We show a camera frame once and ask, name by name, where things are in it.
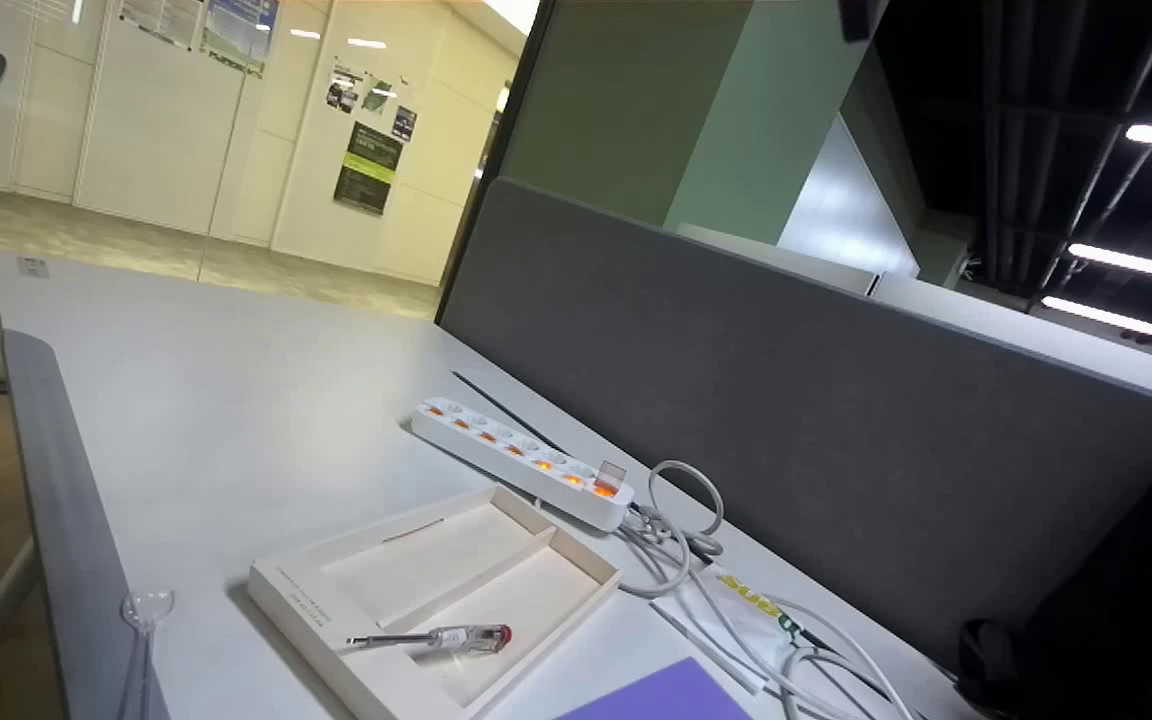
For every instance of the white power strip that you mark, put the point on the white power strip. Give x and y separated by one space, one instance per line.
528 464

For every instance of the clear-handled screwdriver red cap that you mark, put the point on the clear-handled screwdriver red cap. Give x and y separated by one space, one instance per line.
440 641

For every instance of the white compartment tray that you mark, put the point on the white compartment tray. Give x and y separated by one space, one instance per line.
485 556

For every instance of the clear plastic suction cup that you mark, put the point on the clear plastic suction cup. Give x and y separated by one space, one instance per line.
148 605

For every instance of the purple paper sheet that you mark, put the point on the purple paper sheet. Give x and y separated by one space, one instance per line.
668 692

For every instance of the green black wall poster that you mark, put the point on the green black wall poster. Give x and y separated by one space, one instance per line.
365 169

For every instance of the grey desk partition panel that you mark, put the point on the grey desk partition panel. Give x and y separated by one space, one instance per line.
926 464

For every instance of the green pillar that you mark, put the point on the green pillar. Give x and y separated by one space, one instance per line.
684 112

